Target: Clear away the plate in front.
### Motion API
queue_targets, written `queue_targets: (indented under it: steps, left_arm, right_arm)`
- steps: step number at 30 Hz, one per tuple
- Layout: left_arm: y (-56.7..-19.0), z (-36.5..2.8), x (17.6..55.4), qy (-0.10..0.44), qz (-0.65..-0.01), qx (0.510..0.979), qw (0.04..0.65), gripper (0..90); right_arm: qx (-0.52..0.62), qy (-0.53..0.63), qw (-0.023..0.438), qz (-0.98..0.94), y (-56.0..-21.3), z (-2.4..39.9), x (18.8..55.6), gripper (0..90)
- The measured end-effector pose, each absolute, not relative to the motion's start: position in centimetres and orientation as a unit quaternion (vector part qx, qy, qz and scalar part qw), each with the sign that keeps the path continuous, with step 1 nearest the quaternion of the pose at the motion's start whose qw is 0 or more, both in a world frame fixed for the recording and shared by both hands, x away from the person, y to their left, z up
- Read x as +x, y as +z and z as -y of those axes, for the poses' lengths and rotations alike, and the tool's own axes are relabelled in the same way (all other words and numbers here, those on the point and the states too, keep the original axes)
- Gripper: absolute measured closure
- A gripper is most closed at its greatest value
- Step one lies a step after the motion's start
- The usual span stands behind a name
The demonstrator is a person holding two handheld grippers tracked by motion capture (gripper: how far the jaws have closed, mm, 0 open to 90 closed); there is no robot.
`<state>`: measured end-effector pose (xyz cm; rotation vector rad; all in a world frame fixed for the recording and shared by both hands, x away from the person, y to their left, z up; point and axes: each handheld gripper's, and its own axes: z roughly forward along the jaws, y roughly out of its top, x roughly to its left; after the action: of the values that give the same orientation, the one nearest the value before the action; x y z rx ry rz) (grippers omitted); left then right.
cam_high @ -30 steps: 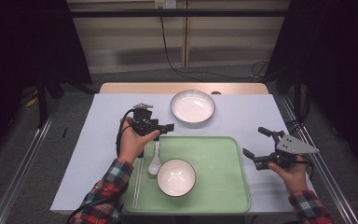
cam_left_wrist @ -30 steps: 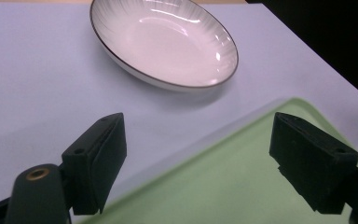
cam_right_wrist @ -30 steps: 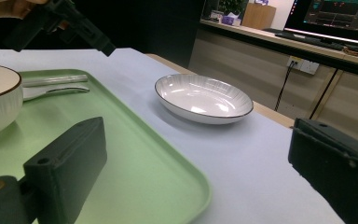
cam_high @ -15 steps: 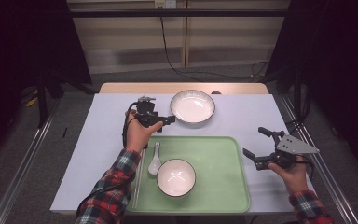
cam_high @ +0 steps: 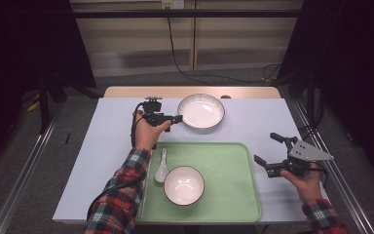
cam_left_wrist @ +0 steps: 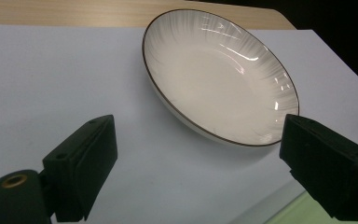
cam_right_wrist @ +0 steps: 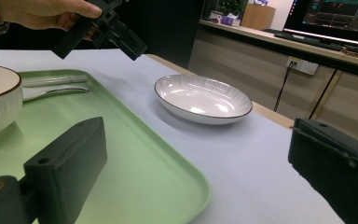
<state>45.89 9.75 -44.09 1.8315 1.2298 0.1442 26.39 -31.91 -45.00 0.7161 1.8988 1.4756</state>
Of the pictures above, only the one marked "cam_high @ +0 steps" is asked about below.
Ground black horizontal frame bar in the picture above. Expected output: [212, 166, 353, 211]
[71, 9, 303, 20]

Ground white plate with dark rim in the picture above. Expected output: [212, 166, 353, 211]
[176, 93, 226, 131]

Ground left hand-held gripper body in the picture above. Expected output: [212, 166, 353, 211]
[141, 96, 173, 133]

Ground beige vertical wall trim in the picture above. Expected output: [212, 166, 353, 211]
[190, 0, 199, 71]

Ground white ceramic spoon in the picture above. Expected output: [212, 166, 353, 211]
[154, 147, 169, 183]

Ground yellow floor cable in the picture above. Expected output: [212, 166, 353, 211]
[21, 92, 43, 113]

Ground black metal stand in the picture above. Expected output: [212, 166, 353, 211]
[38, 72, 52, 135]
[306, 69, 317, 130]

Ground black curtain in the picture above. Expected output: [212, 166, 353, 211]
[277, 0, 374, 178]
[0, 0, 96, 170]

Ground aluminium floor rail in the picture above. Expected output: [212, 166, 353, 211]
[290, 98, 374, 234]
[0, 105, 64, 234]

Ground white bowl with dark rim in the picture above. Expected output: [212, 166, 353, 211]
[163, 165, 206, 207]

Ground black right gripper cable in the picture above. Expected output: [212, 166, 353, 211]
[311, 160, 329, 188]

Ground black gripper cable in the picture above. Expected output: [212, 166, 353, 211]
[86, 101, 148, 225]
[311, 160, 329, 188]

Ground black floor cable loop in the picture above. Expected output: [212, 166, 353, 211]
[260, 62, 285, 85]

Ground wooden table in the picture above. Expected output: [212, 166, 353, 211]
[102, 85, 282, 99]

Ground person's left hand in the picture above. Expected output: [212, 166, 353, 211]
[132, 110, 173, 152]

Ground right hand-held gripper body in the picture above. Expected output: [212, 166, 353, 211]
[266, 139, 335, 179]

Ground person's right hand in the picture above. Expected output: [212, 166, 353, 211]
[280, 162, 326, 205]

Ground pale lilac table mat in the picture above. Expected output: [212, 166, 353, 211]
[52, 97, 312, 225]

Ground black power cable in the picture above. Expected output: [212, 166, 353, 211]
[166, 8, 274, 86]

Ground white wall socket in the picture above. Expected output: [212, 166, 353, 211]
[161, 0, 186, 10]

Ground green plastic tray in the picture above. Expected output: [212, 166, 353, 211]
[135, 141, 263, 224]

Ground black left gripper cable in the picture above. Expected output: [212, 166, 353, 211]
[86, 101, 148, 225]

